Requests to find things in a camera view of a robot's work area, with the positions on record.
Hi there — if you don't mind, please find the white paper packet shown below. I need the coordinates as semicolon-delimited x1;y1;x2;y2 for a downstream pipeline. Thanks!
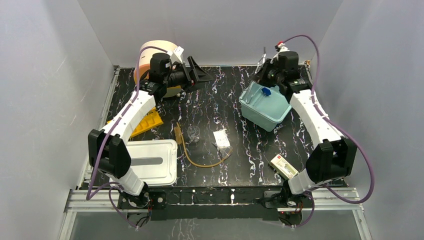
213;129;231;149

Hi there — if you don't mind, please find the brown test tube brush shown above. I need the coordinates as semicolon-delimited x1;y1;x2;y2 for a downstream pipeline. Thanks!
174;126;183;145

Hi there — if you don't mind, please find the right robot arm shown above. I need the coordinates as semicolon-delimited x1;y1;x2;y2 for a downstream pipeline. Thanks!
254;51;358;207

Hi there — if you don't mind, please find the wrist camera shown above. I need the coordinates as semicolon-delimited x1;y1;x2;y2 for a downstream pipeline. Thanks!
167;46;184;64
274;41;289;58

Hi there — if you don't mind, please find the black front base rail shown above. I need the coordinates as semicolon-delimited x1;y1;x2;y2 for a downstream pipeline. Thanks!
118;185;312;223

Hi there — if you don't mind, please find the white bin lid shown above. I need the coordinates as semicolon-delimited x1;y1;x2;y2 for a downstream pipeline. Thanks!
126;139;178;187

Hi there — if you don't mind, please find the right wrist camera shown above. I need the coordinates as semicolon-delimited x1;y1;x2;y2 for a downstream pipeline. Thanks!
274;41;289;58

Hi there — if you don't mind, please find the tan rubber tube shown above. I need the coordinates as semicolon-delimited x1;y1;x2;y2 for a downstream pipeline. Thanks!
173;123;234;169

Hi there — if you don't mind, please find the teal plastic bin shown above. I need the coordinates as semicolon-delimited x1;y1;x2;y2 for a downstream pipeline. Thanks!
239;81;292;132

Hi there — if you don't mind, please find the cream orange cylindrical container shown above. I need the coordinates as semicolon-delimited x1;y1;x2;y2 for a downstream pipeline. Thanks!
133;40;185;102

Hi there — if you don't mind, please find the white red box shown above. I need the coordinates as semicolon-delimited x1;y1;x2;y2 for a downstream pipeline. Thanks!
270;154;299;180

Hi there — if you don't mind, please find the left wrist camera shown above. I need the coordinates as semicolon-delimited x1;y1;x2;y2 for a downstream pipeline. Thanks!
167;46;184;64

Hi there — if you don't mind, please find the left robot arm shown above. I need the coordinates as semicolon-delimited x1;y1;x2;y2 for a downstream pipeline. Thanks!
88;52;212;208

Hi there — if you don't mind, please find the yellow test tube rack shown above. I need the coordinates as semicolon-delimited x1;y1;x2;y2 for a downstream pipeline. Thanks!
101;107;163;141

